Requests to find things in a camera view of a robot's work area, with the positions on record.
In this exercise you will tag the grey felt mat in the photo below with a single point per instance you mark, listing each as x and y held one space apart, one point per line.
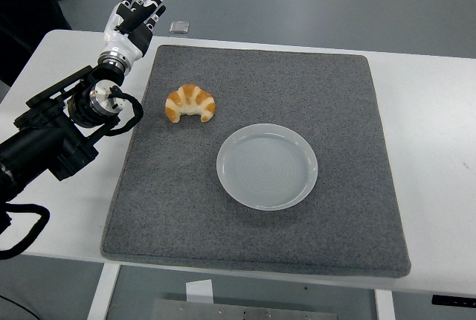
260 74

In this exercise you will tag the grey metal plate with screws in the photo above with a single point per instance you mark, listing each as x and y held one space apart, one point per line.
241 310

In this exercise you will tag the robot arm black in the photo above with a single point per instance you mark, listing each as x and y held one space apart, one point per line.
37 141

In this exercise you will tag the white table leg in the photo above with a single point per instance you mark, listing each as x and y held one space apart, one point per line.
102 292
385 305

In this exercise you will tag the square metal floor socket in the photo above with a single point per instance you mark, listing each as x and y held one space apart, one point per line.
179 27

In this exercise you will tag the person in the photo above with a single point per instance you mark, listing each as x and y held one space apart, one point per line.
22 18

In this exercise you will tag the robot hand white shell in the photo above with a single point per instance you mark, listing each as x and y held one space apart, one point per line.
122 42

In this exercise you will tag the pale grey round plate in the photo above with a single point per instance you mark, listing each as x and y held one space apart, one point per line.
267 167

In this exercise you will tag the black table control panel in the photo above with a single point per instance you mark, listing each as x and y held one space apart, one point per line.
453 300

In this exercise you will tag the croissant bread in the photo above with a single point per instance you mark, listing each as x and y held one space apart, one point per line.
190 100

